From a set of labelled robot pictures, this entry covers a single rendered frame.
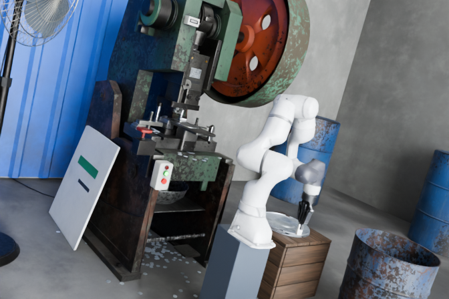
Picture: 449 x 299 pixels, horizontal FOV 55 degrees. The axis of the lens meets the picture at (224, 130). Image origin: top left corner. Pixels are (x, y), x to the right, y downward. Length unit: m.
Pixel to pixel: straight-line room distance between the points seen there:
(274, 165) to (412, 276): 0.87
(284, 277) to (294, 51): 1.20
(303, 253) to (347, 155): 3.25
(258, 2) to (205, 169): 1.04
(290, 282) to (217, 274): 0.58
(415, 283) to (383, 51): 3.65
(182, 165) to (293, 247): 0.72
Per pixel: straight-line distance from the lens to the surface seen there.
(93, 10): 3.37
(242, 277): 1.96
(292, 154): 2.26
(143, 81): 2.50
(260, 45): 2.57
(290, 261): 2.36
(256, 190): 1.86
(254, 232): 1.85
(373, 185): 5.37
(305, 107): 1.96
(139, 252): 2.28
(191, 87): 2.37
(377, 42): 5.58
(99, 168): 2.48
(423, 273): 2.30
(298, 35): 2.41
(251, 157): 1.84
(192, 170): 2.33
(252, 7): 2.70
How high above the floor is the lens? 1.13
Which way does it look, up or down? 8 degrees down
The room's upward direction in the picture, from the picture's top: 14 degrees clockwise
